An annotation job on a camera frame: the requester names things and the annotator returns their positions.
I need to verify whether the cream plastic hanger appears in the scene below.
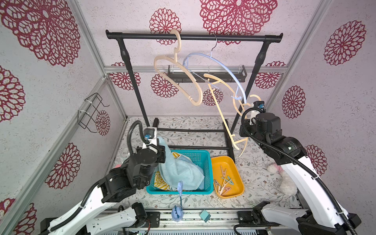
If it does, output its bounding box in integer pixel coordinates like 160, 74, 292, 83
154, 29, 203, 106

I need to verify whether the white teddy bear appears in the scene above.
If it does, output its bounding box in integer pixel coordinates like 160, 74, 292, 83
267, 163, 298, 196

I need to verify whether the orange clothespin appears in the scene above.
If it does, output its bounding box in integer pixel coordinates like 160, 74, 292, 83
218, 177, 227, 193

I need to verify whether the black wire wall rack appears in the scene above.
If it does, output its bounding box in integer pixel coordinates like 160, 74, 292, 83
77, 93, 109, 133

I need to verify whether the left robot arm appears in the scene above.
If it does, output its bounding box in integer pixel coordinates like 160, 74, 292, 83
41, 120, 165, 235

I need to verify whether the peach pink clothespin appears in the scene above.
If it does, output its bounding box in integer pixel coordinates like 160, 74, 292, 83
220, 165, 227, 179

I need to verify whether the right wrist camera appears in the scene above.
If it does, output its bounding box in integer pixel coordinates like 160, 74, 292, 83
250, 101, 266, 125

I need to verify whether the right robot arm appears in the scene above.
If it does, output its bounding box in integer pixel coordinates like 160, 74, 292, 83
240, 106, 361, 235

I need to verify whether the blue hello towel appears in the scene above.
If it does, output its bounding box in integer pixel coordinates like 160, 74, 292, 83
168, 152, 205, 191

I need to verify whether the yellow striped towel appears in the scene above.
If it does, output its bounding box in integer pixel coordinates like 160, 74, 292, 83
154, 171, 171, 191

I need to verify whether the small teal cube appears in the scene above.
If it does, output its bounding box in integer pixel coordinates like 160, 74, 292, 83
199, 210, 211, 223

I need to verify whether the yellow plastic tray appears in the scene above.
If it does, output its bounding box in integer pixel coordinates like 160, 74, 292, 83
211, 156, 245, 199

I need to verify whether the teal plain towel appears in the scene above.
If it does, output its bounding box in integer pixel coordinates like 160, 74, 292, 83
157, 137, 205, 191

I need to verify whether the teal plastic basket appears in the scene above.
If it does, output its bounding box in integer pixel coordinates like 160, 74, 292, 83
146, 149, 214, 195

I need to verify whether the green clothespin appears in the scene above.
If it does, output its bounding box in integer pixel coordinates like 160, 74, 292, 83
226, 176, 234, 185

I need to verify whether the beige plastic hanger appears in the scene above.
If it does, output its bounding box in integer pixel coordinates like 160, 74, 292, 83
204, 73, 261, 157

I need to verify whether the light blue hanger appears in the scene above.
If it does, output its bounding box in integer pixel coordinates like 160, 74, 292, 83
183, 34, 248, 104

